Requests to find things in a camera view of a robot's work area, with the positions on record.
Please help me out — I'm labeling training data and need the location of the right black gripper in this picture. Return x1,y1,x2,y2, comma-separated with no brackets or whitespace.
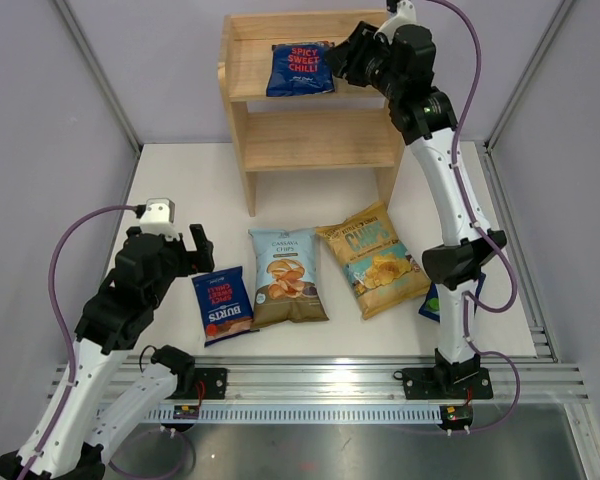
320,22,403,102

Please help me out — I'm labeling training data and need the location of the blue Burts chilli bag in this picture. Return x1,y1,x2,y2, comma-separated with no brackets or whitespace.
192,266,253,347
266,41,336,98

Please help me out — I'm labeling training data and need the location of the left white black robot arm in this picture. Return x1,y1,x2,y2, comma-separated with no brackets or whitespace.
0,224,215,479

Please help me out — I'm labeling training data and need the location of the wooden two-tier shelf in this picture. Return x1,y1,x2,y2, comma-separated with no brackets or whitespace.
217,9,404,216

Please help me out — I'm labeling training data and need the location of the light blue cassava chips bag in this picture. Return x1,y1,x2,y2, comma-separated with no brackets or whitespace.
249,228,328,330

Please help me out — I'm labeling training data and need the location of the yellow kettle chips bag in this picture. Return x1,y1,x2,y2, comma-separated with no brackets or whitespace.
316,201,431,320

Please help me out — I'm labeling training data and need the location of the blue green Burts vinegar bag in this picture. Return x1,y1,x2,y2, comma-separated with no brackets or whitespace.
418,273,487,323

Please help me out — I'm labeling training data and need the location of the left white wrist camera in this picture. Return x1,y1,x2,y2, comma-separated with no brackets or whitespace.
136,198,178,241

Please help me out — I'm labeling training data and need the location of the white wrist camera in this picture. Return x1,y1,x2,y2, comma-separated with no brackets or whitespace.
377,0,417,41
136,198,178,241

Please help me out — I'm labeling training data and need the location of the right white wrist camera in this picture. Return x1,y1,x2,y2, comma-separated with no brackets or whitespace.
377,0,417,41

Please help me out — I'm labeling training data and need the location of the right aluminium frame post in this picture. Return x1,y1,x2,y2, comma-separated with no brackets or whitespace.
483,0,579,151

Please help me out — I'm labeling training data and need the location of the aluminium frame post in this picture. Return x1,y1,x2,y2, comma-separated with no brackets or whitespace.
53,0,143,151
483,0,579,151

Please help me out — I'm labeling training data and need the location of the left aluminium frame post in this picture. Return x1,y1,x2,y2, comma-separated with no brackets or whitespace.
53,0,143,151

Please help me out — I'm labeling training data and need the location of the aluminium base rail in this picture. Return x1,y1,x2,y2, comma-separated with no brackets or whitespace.
47,355,591,426

